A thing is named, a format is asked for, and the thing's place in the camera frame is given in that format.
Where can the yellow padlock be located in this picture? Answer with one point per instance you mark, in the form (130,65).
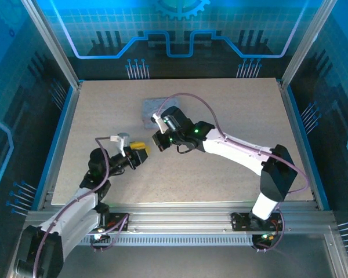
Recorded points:
(137,144)

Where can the cartoon print tin box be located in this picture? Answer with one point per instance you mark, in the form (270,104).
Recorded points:
(150,110)

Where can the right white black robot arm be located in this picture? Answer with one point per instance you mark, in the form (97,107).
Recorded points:
(235,150)

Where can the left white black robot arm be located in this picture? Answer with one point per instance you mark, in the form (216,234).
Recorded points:
(75,214)

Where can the small circuit board with lights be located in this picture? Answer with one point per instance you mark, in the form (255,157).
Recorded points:
(265,238)
(100,236)

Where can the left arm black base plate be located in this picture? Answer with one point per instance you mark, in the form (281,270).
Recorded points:
(116,217)

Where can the aluminium table side rail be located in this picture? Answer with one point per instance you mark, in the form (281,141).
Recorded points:
(63,139)
(298,139)

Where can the aluminium mounting rail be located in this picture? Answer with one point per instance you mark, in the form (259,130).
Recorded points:
(177,220)

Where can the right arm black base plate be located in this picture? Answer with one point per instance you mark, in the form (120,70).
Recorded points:
(240,221)

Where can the aluminium frame post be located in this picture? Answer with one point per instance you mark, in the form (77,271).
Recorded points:
(52,43)
(307,43)

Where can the aluminium lower frame rail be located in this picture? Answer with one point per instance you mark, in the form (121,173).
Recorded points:
(340,255)

